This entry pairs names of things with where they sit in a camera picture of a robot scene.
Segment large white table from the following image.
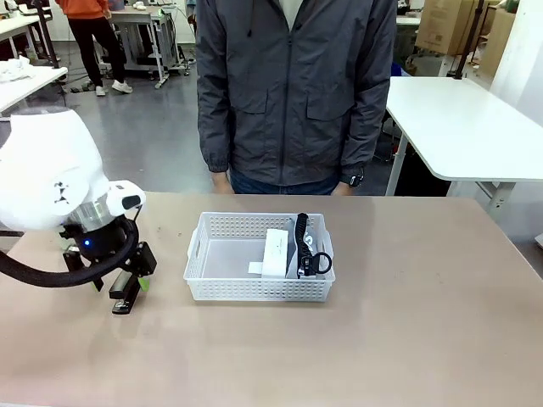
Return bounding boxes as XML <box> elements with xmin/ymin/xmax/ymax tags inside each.
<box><xmin>384</xmin><ymin>75</ymin><xmax>543</xmax><ymax>221</ymax></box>

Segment black corrugated cable conduit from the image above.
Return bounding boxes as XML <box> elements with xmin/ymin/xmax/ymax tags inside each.
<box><xmin>0</xmin><ymin>218</ymin><xmax>141</xmax><ymax>289</ymax></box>

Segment white side table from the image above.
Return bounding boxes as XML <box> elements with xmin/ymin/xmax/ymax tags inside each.
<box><xmin>0</xmin><ymin>65</ymin><xmax>69</xmax><ymax>118</ymax></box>

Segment black tripod pole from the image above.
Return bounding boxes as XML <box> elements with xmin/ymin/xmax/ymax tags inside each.
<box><xmin>31</xmin><ymin>0</ymin><xmax>60</xmax><ymax>69</ymax></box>

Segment black stapler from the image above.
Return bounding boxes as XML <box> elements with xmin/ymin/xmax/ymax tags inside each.
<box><xmin>109</xmin><ymin>270</ymin><xmax>143</xmax><ymax>315</ymax></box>

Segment tall narrow cardboard box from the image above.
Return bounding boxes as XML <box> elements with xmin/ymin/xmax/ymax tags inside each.
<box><xmin>481</xmin><ymin>7</ymin><xmax>517</xmax><ymax>80</ymax></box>

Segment white perforated plastic basket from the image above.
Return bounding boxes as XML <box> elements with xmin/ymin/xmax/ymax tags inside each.
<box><xmin>183</xmin><ymin>211</ymin><xmax>336</xmax><ymax>303</ymax></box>

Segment black slanted stand pole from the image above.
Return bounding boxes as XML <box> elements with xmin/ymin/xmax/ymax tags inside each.
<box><xmin>449</xmin><ymin>0</ymin><xmax>484</xmax><ymax>81</ymax></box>

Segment person's right forearm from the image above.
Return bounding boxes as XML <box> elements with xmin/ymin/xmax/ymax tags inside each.
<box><xmin>197</xmin><ymin>80</ymin><xmax>234</xmax><ymax>174</ymax></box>

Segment white desk with black edge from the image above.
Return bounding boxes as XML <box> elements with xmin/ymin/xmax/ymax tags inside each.
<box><xmin>0</xmin><ymin>14</ymin><xmax>54</xmax><ymax>60</ymax></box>

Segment person's left forearm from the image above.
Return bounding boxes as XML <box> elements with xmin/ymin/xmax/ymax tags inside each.
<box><xmin>339</xmin><ymin>80</ymin><xmax>391</xmax><ymax>181</ymax></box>

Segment large cardboard box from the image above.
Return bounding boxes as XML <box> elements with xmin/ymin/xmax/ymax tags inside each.
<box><xmin>414</xmin><ymin>0</ymin><xmax>489</xmax><ymax>56</ymax></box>

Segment white crumpled cloth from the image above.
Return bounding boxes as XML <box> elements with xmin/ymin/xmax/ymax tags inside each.
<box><xmin>0</xmin><ymin>58</ymin><xmax>36</xmax><ymax>84</ymax></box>

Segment white rectangular box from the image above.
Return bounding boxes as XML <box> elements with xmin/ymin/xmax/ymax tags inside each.
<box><xmin>260</xmin><ymin>228</ymin><xmax>294</xmax><ymax>281</ymax></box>

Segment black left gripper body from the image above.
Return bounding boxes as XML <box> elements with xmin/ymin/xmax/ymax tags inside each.
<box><xmin>59</xmin><ymin>220</ymin><xmax>131</xmax><ymax>267</ymax></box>

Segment blue jeans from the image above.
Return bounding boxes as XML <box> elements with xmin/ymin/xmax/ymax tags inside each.
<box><xmin>228</xmin><ymin>167</ymin><xmax>344</xmax><ymax>196</ymax></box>

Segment metal frame workbench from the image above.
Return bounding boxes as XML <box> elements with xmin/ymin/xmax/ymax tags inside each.
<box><xmin>108</xmin><ymin>3</ymin><xmax>182</xmax><ymax>89</ymax></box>

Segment person in grey jacket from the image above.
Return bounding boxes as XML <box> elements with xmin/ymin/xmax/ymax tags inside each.
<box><xmin>195</xmin><ymin>0</ymin><xmax>398</xmax><ymax>187</ymax></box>

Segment person's right hand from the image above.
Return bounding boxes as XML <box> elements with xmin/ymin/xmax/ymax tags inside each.
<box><xmin>210</xmin><ymin>170</ymin><xmax>233</xmax><ymax>195</ymax></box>

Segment person in orange top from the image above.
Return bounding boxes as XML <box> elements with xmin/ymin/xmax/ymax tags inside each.
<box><xmin>54</xmin><ymin>0</ymin><xmax>133</xmax><ymax>98</ymax></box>

